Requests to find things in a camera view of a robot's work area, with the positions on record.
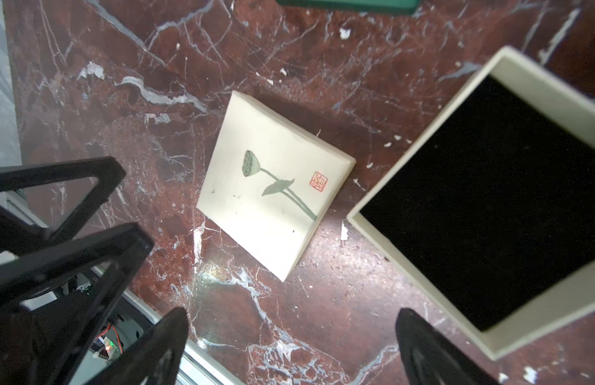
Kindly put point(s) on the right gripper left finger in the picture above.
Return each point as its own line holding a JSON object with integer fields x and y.
{"x": 154, "y": 358}

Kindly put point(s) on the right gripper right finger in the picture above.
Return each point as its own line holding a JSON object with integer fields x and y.
{"x": 430, "y": 358}

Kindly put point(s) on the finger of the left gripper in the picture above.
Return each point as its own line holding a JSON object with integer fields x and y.
{"x": 20, "y": 238}
{"x": 55, "y": 302}

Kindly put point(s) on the cream box base black insert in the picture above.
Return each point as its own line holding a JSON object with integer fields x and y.
{"x": 491, "y": 212}

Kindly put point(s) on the cream lotus box lid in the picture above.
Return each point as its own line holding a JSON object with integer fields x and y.
{"x": 269, "y": 183}

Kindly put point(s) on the green jewelry box left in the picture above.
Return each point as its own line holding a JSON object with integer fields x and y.
{"x": 394, "y": 7}

